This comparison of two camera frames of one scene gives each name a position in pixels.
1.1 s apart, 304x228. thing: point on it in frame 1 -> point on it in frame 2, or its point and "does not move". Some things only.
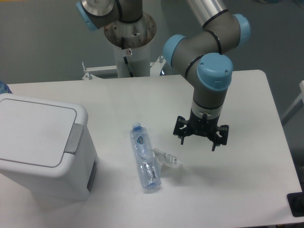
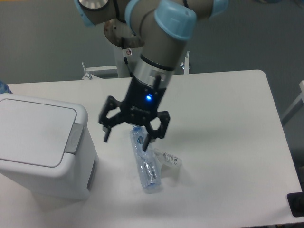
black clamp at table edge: [296, 202] does not move
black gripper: [204, 127] -> [141, 103]
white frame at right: [299, 101] does not move
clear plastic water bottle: [149, 171] does not move
